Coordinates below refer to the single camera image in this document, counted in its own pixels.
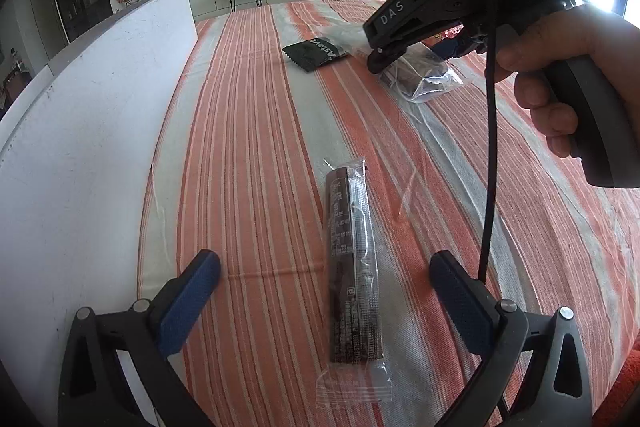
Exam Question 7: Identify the black zigzag-edged snack packet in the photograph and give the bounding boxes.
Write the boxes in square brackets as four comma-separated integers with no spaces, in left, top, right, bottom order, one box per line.
[281,36,348,72]

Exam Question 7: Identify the clear packet of brown biscuits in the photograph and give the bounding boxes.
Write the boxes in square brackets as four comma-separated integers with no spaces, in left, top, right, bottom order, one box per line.
[320,19,463,104]

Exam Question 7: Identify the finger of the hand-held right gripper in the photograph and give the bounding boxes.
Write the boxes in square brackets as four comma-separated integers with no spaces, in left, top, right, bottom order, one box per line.
[362,0,468,74]
[430,27,488,60]

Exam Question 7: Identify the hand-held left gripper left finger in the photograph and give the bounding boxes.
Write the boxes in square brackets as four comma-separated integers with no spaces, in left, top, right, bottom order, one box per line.
[57,249,222,427]

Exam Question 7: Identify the person's right hand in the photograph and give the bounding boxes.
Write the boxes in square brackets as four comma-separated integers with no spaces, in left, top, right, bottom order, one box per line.
[492,3,640,158]

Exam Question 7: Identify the dark brown chocolate bar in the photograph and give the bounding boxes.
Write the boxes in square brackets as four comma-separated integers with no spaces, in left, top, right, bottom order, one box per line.
[316,158,391,410]

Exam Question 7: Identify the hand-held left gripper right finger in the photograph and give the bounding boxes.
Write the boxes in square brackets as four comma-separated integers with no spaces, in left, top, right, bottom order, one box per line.
[429,249,593,427]

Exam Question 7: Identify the white board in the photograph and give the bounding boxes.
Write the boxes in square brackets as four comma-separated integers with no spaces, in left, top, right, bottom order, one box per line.
[0,0,198,427]

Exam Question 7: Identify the black cable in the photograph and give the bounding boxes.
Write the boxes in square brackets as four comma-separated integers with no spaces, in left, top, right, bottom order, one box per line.
[462,0,501,285]

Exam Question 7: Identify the orange striped blanket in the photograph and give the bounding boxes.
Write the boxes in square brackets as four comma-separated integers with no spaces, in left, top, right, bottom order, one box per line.
[137,0,640,427]

